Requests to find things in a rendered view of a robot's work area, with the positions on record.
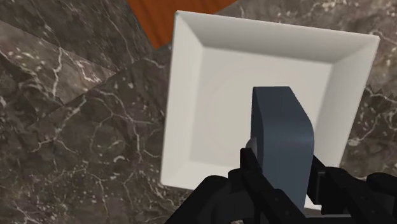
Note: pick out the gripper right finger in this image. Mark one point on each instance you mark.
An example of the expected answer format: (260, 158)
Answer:
(347, 192)

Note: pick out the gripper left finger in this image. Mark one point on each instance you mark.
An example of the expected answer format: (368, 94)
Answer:
(248, 192)

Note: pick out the blue-grey rounded block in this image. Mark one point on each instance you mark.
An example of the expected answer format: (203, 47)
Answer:
(283, 139)

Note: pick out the white square plate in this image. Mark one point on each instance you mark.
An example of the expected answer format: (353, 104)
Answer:
(217, 108)

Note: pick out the orange wooden furniture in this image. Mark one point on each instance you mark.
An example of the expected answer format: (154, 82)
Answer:
(167, 18)

